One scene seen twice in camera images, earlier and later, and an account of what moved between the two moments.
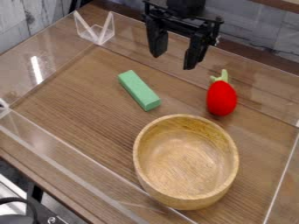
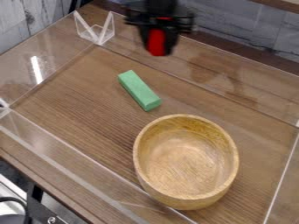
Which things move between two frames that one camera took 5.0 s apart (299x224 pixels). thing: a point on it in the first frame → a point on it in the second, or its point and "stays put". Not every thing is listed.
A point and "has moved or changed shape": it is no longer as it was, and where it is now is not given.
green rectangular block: x=139 y=90 stays put
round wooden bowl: x=186 y=158 stays put
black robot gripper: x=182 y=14 → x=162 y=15
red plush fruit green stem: x=221 y=94 has moved or changed shape
